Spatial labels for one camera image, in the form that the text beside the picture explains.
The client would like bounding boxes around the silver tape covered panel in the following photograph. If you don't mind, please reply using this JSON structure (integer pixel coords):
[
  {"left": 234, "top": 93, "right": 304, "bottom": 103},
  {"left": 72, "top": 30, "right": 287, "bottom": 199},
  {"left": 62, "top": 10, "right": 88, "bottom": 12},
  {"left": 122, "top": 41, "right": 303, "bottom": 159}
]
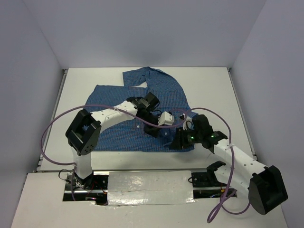
[{"left": 107, "top": 171, "right": 194, "bottom": 206}]

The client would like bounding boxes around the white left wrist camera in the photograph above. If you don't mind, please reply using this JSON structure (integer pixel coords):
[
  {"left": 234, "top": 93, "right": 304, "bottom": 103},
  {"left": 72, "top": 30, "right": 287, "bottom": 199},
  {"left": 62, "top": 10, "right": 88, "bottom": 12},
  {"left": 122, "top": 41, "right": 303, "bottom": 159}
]
[{"left": 158, "top": 112, "right": 174, "bottom": 126}]

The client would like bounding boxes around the blue plaid long sleeve shirt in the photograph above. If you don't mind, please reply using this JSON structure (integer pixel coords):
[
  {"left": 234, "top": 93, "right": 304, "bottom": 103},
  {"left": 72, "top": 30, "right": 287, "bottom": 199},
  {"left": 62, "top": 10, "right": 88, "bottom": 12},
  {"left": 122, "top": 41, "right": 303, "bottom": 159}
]
[{"left": 85, "top": 67, "right": 190, "bottom": 152}]

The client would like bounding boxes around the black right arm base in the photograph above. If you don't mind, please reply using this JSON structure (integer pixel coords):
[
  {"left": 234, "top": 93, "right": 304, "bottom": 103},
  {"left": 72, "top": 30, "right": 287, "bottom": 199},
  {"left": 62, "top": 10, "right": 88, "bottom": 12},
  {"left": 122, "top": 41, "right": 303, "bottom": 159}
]
[{"left": 188, "top": 171, "right": 226, "bottom": 199}]

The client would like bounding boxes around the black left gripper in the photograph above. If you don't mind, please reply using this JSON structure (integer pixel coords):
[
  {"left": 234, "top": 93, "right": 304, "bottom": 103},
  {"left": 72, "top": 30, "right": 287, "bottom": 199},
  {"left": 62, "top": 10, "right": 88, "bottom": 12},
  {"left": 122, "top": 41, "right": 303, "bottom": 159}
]
[{"left": 137, "top": 111, "right": 163, "bottom": 138}]

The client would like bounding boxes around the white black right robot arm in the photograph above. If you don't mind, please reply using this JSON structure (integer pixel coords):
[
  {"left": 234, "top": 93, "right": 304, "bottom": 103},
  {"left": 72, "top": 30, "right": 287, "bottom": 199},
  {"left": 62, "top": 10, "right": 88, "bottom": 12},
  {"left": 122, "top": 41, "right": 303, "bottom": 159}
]
[{"left": 169, "top": 114, "right": 288, "bottom": 215}]

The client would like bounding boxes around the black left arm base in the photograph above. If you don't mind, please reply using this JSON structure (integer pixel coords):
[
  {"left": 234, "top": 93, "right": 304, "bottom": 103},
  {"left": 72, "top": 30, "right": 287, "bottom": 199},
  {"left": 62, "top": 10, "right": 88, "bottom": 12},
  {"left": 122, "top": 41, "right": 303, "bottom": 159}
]
[{"left": 62, "top": 173, "right": 109, "bottom": 206}]

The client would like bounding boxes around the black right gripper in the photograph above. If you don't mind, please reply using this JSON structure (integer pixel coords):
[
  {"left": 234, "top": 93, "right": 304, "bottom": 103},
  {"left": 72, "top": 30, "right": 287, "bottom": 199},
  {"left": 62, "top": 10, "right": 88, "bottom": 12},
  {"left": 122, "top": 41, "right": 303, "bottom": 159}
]
[{"left": 168, "top": 127, "right": 202, "bottom": 150}]

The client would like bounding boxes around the aluminium table edge rail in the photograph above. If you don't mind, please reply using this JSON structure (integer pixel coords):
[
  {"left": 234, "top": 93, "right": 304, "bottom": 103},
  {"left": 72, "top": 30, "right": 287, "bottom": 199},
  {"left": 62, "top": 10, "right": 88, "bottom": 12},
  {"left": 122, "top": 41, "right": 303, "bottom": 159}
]
[{"left": 227, "top": 67, "right": 258, "bottom": 161}]

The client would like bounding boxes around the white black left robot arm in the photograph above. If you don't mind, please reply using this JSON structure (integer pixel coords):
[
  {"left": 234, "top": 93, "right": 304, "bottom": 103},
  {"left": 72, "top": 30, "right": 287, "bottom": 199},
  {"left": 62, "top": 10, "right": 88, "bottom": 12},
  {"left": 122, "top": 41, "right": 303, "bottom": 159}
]
[{"left": 65, "top": 93, "right": 160, "bottom": 189}]

